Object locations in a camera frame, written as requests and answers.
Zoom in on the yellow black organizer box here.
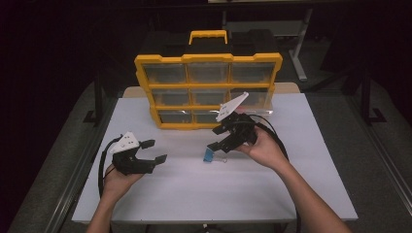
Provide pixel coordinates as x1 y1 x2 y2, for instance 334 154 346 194
133 28 284 131

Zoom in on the tan wooden board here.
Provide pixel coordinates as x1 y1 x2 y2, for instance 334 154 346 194
121 82 301 99

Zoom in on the grey metal rail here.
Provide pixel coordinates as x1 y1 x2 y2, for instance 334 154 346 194
345 95 412 208
48 96 120 233

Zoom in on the left hand-held gripper black cable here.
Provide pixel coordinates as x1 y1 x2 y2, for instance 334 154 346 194
97 135 124 199

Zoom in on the blue binder clip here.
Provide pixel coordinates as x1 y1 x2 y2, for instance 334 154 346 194
202 147 228 164

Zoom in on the black metal stand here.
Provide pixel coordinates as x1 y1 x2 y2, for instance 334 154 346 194
82 73 105 126
360 68 389 126

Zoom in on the person's right hand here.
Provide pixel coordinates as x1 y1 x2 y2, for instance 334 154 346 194
234 125 292 172

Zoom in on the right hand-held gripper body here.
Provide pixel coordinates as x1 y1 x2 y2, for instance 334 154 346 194
216 91 259 153

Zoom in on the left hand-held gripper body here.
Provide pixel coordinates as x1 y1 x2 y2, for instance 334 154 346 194
109 131 157 177

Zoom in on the clear plastic drawer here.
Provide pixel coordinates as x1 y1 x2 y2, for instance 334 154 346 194
229 87 274 117

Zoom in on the grid of clear organizer drawers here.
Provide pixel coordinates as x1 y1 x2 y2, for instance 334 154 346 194
143 61 277 125

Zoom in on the white metal desk stand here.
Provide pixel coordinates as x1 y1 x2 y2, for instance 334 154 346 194
221 7 314 83

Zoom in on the person's left hand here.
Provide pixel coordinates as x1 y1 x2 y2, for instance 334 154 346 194
102 163 146 202

